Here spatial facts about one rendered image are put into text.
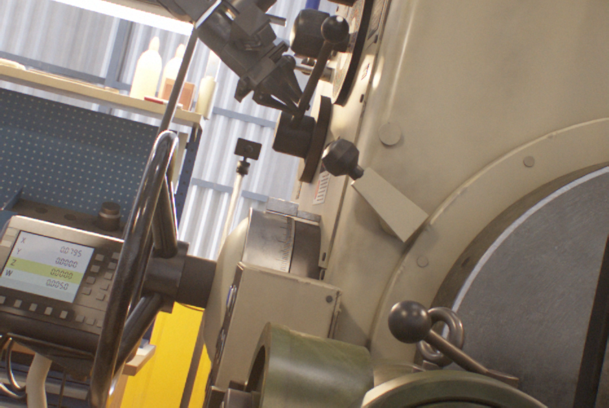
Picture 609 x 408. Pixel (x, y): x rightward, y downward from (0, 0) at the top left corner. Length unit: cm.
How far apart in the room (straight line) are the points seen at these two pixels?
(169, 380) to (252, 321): 294
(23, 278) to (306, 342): 130
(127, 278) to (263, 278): 20
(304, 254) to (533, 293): 32
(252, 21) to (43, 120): 195
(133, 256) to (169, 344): 278
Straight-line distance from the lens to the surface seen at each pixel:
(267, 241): 117
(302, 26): 133
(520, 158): 106
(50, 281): 191
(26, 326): 190
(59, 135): 322
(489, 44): 109
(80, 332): 186
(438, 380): 61
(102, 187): 318
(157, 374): 386
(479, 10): 110
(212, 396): 81
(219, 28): 144
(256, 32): 135
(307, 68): 161
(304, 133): 148
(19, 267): 194
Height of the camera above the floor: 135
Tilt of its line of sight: 3 degrees up
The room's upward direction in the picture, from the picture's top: 14 degrees clockwise
